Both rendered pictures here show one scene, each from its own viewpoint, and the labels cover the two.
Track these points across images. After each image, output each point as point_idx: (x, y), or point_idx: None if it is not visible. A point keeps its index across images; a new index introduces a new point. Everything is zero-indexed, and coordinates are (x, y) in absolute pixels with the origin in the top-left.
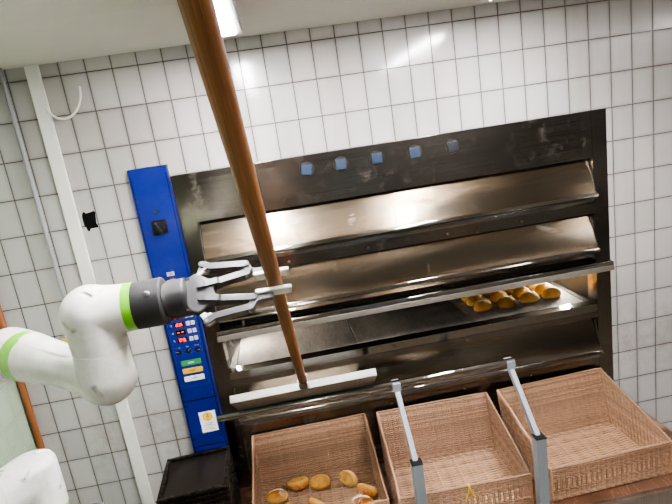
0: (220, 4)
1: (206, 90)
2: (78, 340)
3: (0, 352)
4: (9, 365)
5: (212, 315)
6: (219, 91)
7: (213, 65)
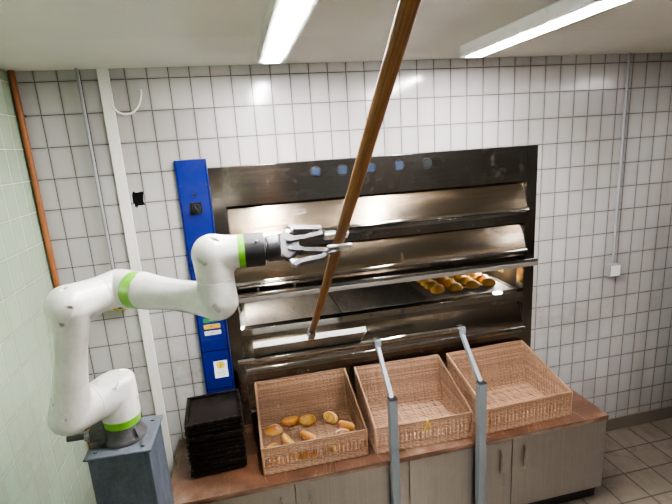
0: (287, 42)
1: (373, 109)
2: (207, 271)
3: (120, 284)
4: (129, 293)
5: (299, 260)
6: (381, 110)
7: (386, 96)
